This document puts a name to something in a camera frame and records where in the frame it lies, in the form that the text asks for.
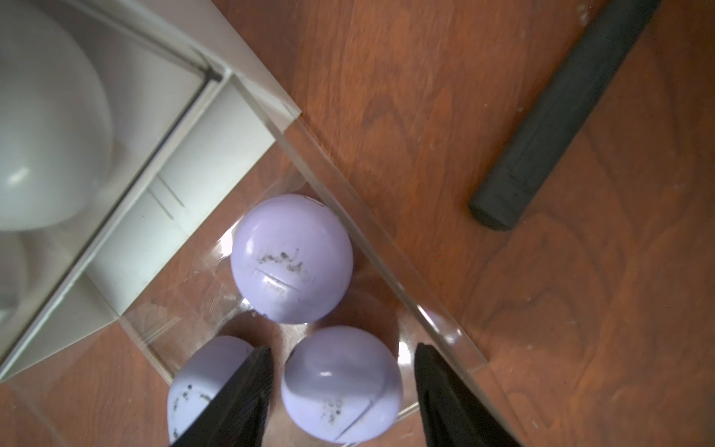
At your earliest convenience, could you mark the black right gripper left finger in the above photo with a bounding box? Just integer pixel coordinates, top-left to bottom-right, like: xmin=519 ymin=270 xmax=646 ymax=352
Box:
xmin=173 ymin=346 xmax=274 ymax=447

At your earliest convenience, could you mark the steel claw hammer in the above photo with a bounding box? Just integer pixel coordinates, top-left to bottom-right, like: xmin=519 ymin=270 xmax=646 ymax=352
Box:
xmin=468 ymin=0 xmax=659 ymax=231

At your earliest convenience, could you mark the white oblong earphone case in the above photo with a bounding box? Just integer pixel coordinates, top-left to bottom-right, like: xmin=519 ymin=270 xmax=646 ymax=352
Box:
xmin=1 ymin=1 xmax=114 ymax=231

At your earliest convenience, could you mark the purple earphone case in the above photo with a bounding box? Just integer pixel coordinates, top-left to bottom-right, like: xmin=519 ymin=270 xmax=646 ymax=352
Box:
xmin=230 ymin=194 xmax=354 ymax=324
xmin=167 ymin=335 xmax=254 ymax=444
xmin=281 ymin=326 xmax=404 ymax=443

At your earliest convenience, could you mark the white drawer cabinet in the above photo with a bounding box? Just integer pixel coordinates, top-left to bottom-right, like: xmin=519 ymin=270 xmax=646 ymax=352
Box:
xmin=1 ymin=1 xmax=300 ymax=381

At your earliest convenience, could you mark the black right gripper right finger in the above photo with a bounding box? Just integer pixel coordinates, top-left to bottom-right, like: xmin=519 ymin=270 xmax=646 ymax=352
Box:
xmin=414 ymin=344 xmax=521 ymax=447

